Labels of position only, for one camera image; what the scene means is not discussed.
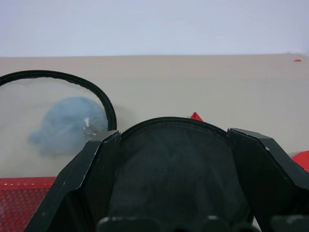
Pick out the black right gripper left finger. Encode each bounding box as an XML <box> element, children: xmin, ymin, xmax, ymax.
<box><xmin>24</xmin><ymin>130</ymin><xmax>121</xmax><ymax>232</ymax></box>

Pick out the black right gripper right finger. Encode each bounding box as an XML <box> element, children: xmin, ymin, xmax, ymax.
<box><xmin>226</xmin><ymin>127</ymin><xmax>309</xmax><ymax>232</ymax></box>

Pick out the red object edge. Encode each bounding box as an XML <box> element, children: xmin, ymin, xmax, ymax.
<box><xmin>291</xmin><ymin>150</ymin><xmax>309</xmax><ymax>173</ymax></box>

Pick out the white blue plush keychain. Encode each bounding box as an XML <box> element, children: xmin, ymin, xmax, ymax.
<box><xmin>28</xmin><ymin>96</ymin><xmax>108</xmax><ymax>155</ymax></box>

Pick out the red mesh zipper pouch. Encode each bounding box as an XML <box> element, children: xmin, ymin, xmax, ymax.
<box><xmin>0</xmin><ymin>70</ymin><xmax>253</xmax><ymax>232</ymax></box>

